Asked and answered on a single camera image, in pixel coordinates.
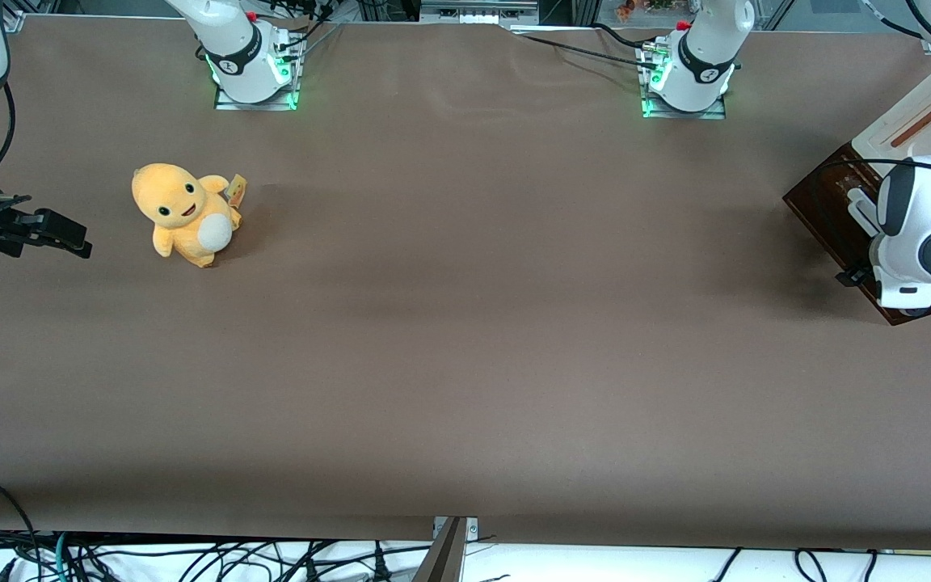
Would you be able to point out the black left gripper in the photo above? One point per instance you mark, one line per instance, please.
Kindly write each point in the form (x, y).
(845, 279)

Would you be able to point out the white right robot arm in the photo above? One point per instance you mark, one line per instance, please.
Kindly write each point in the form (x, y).
(239, 56)

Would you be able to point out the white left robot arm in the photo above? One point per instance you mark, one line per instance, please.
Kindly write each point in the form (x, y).
(704, 56)

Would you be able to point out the white drawer cabinet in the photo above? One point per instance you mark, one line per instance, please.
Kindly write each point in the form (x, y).
(865, 139)

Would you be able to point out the yellow plush toy white belly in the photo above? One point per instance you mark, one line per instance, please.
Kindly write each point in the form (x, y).
(183, 214)

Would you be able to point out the small orange object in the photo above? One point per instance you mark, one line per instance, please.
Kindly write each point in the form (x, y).
(625, 10)

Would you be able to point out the brown table cover sheet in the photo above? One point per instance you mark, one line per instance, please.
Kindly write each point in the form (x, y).
(465, 323)

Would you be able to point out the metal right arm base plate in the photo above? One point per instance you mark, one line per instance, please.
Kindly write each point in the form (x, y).
(227, 101)

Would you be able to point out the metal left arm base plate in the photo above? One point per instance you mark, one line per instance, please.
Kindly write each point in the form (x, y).
(712, 113)

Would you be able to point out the aluminium frame rail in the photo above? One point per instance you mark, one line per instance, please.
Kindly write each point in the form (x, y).
(478, 10)

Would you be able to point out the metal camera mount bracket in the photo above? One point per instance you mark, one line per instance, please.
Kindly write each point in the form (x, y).
(443, 558)

